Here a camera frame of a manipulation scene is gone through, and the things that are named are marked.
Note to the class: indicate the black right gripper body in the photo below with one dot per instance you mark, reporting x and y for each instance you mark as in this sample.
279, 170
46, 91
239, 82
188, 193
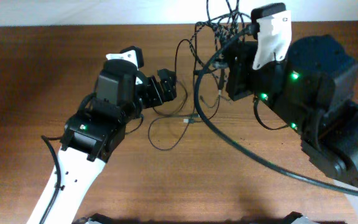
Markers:
265, 78

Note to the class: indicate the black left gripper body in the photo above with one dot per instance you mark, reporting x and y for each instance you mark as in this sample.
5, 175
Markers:
153, 93

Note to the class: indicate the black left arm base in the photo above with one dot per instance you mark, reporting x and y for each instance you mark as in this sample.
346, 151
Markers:
96, 219

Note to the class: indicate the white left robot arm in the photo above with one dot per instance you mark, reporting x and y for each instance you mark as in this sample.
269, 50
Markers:
94, 131

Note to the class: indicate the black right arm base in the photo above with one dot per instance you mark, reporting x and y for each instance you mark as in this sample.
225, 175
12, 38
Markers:
296, 218

